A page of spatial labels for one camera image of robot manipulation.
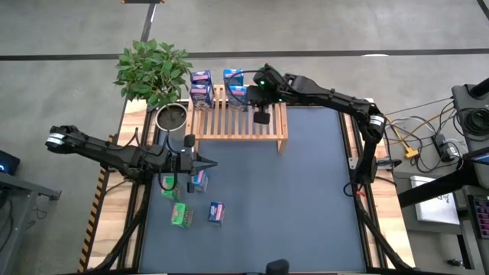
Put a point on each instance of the dark grey equipment cart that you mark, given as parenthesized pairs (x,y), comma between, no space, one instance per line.
(460,93)

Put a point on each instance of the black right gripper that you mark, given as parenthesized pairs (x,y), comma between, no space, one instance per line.
(271,89)

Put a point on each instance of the small black object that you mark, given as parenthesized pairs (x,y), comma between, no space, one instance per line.
(454,263)

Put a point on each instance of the grey desk with papers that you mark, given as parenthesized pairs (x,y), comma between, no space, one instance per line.
(431,229)

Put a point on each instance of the black diagonal bar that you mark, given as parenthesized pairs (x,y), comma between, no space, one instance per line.
(435,187)

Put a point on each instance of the yellow power plug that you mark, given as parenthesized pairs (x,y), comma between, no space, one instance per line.
(412,153)

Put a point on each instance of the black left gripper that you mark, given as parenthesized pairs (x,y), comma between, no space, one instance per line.
(181,166)

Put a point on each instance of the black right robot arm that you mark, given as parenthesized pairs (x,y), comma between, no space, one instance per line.
(332,99)

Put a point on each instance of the green Apple Jacks box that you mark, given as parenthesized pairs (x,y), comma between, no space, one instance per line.
(179,214)
(168,183)

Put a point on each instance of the grey-blue table mat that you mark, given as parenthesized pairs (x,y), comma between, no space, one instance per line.
(267,191)

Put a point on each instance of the backlit keyboard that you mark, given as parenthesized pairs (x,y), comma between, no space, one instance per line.
(483,217)

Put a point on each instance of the person's head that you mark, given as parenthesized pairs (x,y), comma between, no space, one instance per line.
(277,267)

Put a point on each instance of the white paper sheet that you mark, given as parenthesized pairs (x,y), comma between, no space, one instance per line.
(435,210)

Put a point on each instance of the black power adapter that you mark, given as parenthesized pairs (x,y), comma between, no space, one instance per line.
(443,147)

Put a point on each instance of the black metal table frame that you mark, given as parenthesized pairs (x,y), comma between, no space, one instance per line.
(137,248)

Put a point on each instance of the dark monitor with blue light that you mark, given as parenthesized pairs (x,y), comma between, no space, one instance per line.
(9,162)

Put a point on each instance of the light blue Rice Krispies box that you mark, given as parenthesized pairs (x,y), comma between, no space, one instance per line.
(201,181)
(233,77)
(237,95)

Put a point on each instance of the wooden slatted shelf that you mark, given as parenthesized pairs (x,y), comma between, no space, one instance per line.
(229,136)

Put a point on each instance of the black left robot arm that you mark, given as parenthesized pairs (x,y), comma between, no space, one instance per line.
(114,154)

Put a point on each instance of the black orange striped strip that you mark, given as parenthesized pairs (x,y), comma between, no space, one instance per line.
(89,237)

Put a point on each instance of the white plant pot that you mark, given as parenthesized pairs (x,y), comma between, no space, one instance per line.
(175,118)

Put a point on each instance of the grey metal desk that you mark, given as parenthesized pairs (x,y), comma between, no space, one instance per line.
(23,187)

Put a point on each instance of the green leafy plant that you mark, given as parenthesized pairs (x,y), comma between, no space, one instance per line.
(153,72)

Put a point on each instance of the silver mounting plate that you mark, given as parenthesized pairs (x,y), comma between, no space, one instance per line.
(353,163)

